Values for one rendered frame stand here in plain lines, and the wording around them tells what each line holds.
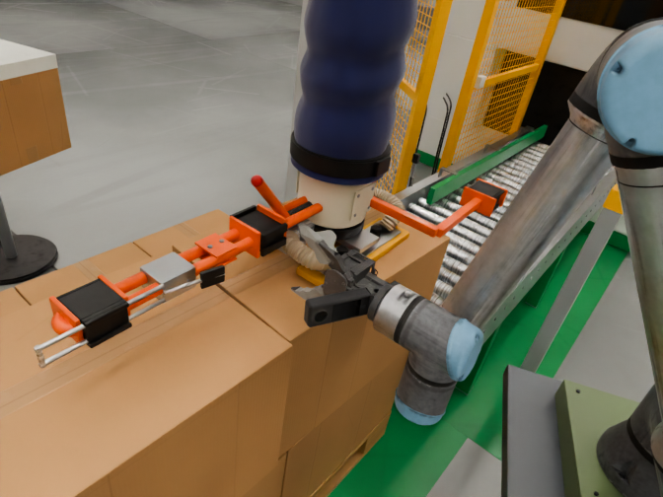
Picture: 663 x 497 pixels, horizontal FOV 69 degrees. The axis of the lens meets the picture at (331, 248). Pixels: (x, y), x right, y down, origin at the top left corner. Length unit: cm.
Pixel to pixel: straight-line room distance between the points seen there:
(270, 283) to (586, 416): 74
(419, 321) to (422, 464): 125
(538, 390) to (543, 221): 61
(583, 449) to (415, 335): 50
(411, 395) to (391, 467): 110
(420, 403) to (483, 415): 137
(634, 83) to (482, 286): 42
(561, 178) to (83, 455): 78
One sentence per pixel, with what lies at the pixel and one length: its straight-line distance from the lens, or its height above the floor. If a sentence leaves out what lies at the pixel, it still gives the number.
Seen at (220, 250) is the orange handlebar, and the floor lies 109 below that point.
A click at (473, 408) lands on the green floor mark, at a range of 223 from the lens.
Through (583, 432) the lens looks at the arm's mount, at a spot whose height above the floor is 81.
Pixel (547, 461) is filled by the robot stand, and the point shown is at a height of 75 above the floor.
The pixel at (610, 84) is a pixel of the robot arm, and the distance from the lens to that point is 58.
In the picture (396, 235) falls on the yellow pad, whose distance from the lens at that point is 125.
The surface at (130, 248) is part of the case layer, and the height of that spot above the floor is 54.
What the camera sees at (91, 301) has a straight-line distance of 81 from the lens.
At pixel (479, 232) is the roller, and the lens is 231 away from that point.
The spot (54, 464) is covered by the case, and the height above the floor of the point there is 94.
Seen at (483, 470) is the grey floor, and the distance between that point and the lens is 207.
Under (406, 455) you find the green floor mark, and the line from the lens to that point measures 199.
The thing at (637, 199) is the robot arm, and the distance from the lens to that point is 64.
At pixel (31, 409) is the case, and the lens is 89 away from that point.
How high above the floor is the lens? 161
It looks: 34 degrees down
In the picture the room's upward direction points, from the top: 9 degrees clockwise
